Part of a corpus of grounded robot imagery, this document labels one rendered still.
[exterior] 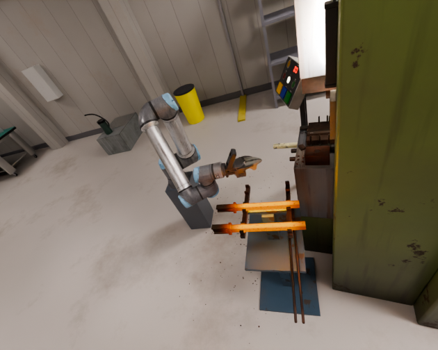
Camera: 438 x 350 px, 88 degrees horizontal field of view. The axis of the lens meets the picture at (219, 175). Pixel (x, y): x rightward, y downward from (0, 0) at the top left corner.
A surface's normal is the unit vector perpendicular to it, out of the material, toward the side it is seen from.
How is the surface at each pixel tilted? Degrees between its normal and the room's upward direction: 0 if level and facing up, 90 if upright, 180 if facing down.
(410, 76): 90
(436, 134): 90
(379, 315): 0
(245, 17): 90
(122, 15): 90
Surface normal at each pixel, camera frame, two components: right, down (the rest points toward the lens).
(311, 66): -0.32, 0.71
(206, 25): -0.11, 0.69
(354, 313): -0.31, -0.71
